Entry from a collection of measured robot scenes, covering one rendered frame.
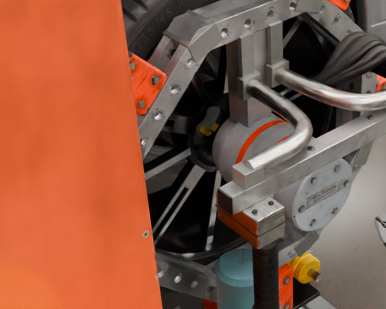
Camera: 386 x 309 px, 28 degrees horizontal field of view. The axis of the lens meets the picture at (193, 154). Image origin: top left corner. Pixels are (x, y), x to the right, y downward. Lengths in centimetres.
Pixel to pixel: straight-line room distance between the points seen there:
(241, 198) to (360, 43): 35
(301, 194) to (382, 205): 143
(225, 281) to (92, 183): 66
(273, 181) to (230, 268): 26
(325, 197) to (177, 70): 31
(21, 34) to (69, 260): 20
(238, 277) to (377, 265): 117
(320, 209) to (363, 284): 109
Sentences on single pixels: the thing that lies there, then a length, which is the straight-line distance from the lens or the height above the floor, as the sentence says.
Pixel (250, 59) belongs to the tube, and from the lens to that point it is 118.
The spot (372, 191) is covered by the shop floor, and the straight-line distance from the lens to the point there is 264.
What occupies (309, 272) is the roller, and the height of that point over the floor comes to 52.
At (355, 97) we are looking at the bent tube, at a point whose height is 101.
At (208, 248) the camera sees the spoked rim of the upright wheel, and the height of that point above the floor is 62.
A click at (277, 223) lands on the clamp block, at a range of 103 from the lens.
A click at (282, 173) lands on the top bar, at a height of 98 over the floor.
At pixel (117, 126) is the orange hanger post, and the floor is 128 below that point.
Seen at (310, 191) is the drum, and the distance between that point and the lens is 118.
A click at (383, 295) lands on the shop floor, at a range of 227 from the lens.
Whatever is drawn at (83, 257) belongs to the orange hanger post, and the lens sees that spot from 63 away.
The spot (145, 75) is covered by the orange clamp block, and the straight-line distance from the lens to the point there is 107.
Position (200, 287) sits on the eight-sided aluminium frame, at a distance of 136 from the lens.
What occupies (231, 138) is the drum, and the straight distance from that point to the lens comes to 125.
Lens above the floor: 158
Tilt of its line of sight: 34 degrees down
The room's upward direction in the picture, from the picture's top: 5 degrees counter-clockwise
